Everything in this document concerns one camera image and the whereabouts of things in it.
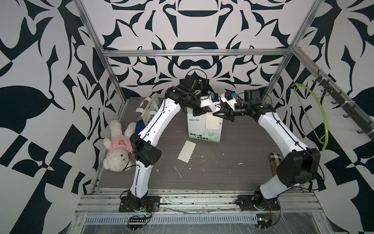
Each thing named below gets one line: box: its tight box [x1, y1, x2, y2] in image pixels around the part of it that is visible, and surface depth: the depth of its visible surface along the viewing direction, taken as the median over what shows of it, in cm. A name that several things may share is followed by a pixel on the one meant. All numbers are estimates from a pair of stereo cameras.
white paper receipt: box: [177, 139, 197, 164], surface depth 96 cm
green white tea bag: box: [186, 106, 224, 143], surface depth 85 cm
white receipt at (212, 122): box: [205, 112, 220, 130], surface depth 81 cm
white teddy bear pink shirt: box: [102, 119, 137, 172], surface depth 86 cm
